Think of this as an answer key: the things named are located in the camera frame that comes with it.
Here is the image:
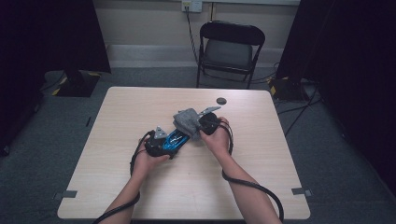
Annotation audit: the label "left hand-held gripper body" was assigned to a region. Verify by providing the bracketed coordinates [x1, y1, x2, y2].
[144, 125, 176, 159]

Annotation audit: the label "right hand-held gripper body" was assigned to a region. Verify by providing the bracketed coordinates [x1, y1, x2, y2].
[197, 105, 222, 136]

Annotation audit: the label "blue toy car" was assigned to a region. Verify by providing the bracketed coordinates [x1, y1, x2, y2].
[162, 128, 191, 157]

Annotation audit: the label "grey cloth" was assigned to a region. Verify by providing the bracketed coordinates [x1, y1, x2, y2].
[172, 107, 203, 142]

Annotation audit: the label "person's right hand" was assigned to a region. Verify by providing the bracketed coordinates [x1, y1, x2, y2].
[199, 116, 233, 159]

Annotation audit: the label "person's left hand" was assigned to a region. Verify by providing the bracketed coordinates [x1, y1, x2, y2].
[130, 137, 171, 181]

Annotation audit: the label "black folding chair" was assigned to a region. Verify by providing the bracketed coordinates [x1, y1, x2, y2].
[195, 20, 266, 91]

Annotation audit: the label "black stand base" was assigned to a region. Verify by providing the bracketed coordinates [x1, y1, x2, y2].
[55, 69, 101, 98]
[268, 76, 310, 103]

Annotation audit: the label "grey tape piece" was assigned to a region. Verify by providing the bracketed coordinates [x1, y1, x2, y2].
[290, 187, 314, 198]
[52, 189, 78, 201]

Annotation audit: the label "dark curtain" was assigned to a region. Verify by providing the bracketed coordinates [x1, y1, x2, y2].
[275, 0, 396, 198]
[0, 0, 112, 158]

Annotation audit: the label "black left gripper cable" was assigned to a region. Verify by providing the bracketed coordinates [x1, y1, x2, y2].
[92, 130, 156, 224]

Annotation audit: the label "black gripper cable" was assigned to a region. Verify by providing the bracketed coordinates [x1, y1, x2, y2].
[218, 120, 285, 224]
[92, 130, 156, 224]

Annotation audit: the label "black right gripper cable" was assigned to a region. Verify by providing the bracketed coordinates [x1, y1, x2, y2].
[218, 120, 285, 224]

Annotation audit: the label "black wall socket cable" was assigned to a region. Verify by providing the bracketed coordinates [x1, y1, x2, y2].
[185, 6, 201, 64]

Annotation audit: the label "black floor cables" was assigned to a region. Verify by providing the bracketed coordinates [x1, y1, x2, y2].
[276, 85, 322, 138]

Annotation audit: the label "white wall socket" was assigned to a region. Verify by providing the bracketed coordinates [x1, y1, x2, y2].
[181, 0, 204, 14]

